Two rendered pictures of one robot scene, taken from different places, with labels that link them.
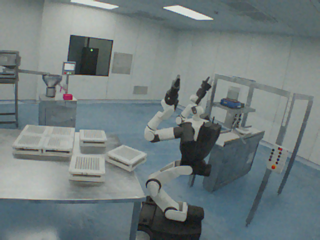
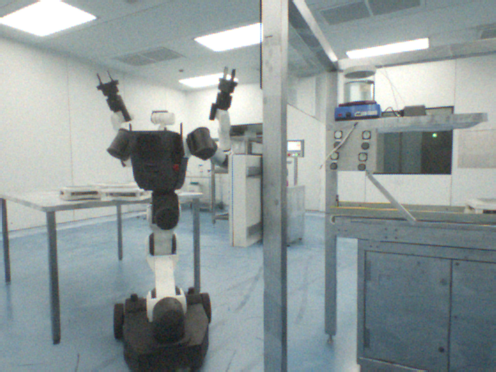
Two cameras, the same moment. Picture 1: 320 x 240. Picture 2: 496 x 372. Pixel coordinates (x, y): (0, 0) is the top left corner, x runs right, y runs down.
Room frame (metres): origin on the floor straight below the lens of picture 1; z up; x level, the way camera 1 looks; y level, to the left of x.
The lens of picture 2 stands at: (1.52, -2.15, 1.04)
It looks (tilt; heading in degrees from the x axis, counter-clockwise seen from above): 4 degrees down; 68
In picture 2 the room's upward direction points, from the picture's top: straight up
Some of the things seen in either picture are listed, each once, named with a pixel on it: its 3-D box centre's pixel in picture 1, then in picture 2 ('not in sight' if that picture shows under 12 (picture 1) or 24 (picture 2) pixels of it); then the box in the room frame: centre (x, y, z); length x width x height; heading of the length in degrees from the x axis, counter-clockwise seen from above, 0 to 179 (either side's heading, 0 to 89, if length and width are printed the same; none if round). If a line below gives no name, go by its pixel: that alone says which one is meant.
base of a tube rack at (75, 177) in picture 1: (87, 170); (81, 196); (1.34, 0.45, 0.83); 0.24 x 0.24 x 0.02; 17
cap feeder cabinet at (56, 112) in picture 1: (56, 117); (276, 213); (3.61, 1.88, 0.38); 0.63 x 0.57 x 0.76; 129
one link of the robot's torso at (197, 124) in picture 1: (199, 137); (160, 158); (1.77, -0.34, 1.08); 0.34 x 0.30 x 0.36; 152
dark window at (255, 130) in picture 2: not in sight; (244, 148); (4.39, 5.01, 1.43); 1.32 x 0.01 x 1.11; 129
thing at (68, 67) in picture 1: (67, 78); (295, 162); (3.85, 1.81, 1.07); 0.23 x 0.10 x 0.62; 129
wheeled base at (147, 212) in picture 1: (171, 216); (166, 316); (1.79, -0.28, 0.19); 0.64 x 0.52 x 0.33; 85
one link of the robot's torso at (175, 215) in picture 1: (176, 210); (166, 303); (1.78, -0.31, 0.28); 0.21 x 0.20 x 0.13; 85
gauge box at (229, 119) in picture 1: (233, 119); (351, 150); (2.57, -0.87, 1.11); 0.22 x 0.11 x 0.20; 133
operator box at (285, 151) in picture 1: (277, 158); (250, 198); (1.90, -1.23, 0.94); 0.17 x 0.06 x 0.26; 43
